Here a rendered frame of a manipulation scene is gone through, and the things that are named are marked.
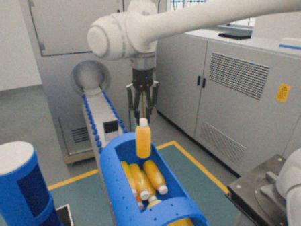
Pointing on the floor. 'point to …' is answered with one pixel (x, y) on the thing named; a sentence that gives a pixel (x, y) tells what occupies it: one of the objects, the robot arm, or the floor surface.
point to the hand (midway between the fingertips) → (142, 116)
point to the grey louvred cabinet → (231, 96)
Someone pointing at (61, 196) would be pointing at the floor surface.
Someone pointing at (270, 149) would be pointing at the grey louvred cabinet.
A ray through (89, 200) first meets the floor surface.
